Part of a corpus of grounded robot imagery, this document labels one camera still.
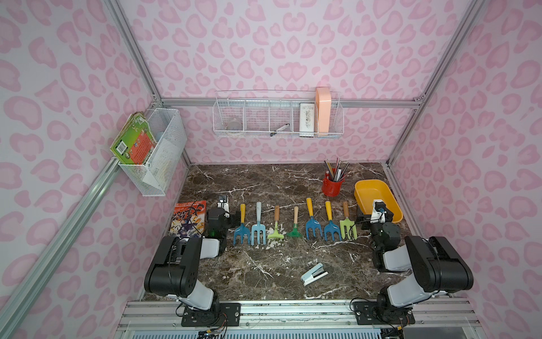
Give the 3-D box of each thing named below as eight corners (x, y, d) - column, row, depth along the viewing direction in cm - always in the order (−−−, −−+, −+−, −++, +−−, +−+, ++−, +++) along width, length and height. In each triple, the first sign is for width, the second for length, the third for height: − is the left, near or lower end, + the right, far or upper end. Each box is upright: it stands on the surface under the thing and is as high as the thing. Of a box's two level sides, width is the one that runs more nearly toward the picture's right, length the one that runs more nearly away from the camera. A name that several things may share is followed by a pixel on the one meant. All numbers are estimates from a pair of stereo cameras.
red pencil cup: (323, 196, 108) (326, 185, 101) (321, 182, 114) (323, 171, 107) (341, 196, 108) (345, 185, 101) (338, 182, 114) (341, 171, 107)
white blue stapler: (304, 286, 81) (304, 284, 79) (299, 276, 83) (299, 274, 81) (326, 274, 84) (328, 272, 82) (321, 264, 86) (322, 262, 84)
